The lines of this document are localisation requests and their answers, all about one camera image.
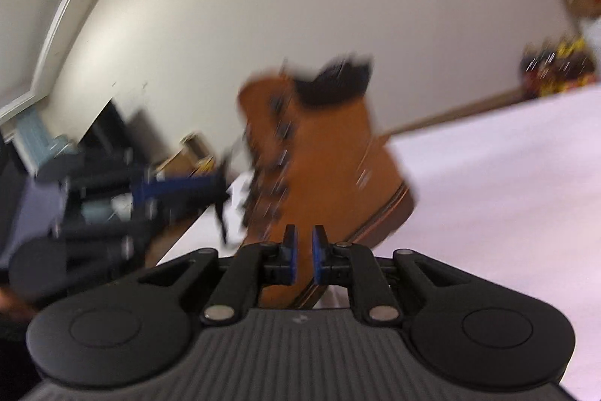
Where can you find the wooden bin with yellow bag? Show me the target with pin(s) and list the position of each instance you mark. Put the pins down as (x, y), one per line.
(199, 153)

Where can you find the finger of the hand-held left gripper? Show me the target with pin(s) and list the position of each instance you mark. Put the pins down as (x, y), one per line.
(164, 190)
(112, 236)

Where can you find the row of dark glass bottles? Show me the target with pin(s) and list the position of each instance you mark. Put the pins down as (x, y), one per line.
(558, 67)

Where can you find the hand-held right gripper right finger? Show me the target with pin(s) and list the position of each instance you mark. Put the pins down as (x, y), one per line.
(320, 255)

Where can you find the person's left hand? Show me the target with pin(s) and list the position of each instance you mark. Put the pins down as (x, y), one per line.
(16, 304)

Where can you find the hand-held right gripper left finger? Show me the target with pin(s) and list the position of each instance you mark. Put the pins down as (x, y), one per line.
(291, 255)

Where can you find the dark brown shoelace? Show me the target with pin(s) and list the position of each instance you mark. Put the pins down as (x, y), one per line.
(256, 194)

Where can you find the brown leather boot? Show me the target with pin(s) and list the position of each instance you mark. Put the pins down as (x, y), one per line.
(328, 156)

